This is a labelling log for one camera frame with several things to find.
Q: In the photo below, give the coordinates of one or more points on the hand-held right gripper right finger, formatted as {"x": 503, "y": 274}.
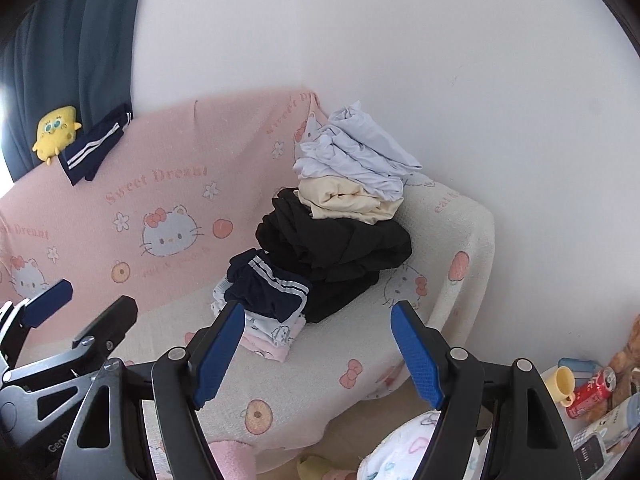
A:
{"x": 417, "y": 355}

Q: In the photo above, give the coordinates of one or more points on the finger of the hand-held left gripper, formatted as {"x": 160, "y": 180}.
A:
{"x": 47, "y": 302}
{"x": 115, "y": 320}

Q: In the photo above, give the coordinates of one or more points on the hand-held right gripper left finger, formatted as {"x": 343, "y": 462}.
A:
{"x": 220, "y": 355}

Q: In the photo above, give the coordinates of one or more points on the navy shorts with white stripes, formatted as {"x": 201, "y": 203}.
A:
{"x": 95, "y": 145}
{"x": 260, "y": 285}

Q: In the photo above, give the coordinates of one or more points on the white cartoon print garment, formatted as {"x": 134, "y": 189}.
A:
{"x": 270, "y": 330}

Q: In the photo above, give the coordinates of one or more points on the white heart print cloth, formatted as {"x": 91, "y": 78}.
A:
{"x": 400, "y": 455}

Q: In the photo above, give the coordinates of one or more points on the pink fluffy cloth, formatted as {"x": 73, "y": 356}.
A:
{"x": 232, "y": 460}

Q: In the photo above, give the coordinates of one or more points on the black garment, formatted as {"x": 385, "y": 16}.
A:
{"x": 340, "y": 255}

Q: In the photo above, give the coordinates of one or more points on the yellow cup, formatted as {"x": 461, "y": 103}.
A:
{"x": 560, "y": 385}

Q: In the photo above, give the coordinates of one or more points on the pale yellow cloth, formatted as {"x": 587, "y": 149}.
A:
{"x": 312, "y": 467}

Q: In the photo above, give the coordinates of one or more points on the light blue box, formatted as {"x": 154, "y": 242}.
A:
{"x": 580, "y": 364}

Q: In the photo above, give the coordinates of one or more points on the yellow plush toy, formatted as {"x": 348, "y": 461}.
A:
{"x": 55, "y": 132}

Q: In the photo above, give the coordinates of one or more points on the pink cat print blanket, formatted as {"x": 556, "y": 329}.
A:
{"x": 200, "y": 170}

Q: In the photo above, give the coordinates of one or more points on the cream garment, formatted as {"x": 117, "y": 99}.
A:
{"x": 340, "y": 200}

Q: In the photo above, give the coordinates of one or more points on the red drink can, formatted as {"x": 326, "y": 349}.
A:
{"x": 590, "y": 392}

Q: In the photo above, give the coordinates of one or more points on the black remote control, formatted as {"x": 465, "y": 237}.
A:
{"x": 590, "y": 460}

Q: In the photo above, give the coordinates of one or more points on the white printed box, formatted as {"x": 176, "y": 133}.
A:
{"x": 615, "y": 420}

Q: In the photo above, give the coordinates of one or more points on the white lavender garment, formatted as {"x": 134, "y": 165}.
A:
{"x": 360, "y": 155}

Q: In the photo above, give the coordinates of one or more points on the brown plush toy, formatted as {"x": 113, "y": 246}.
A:
{"x": 627, "y": 360}

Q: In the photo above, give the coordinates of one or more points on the dark teal curtain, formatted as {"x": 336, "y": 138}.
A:
{"x": 75, "y": 35}

